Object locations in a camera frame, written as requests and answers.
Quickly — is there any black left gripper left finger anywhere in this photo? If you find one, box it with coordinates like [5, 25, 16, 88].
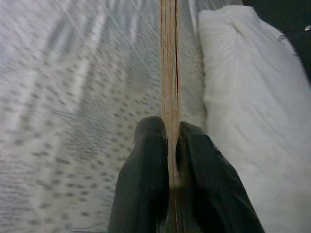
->
[106, 116, 170, 233]

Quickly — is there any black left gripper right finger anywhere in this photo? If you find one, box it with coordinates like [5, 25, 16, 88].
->
[175, 121, 265, 233]

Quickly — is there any yellow and blue children's book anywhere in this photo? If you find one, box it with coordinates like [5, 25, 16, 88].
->
[159, 0, 189, 233]

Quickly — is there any white pillow with black print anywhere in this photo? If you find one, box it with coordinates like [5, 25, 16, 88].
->
[196, 4, 311, 233]

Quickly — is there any grey quilted mattress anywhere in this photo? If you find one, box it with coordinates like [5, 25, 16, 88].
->
[0, 0, 207, 233]

